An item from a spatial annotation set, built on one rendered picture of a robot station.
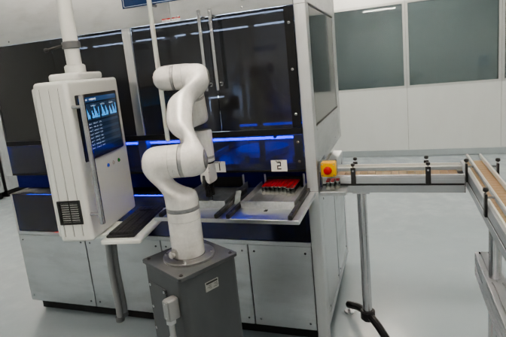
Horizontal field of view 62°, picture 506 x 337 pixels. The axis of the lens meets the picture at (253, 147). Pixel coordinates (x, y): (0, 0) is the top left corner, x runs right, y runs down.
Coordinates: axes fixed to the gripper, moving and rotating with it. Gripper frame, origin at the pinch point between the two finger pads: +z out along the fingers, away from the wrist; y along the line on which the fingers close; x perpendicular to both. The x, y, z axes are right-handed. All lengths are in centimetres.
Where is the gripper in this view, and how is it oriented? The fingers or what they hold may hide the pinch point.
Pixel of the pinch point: (210, 192)
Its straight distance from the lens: 214.4
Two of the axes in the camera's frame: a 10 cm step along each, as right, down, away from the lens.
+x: -9.4, 0.3, 3.3
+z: 0.9, 9.8, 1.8
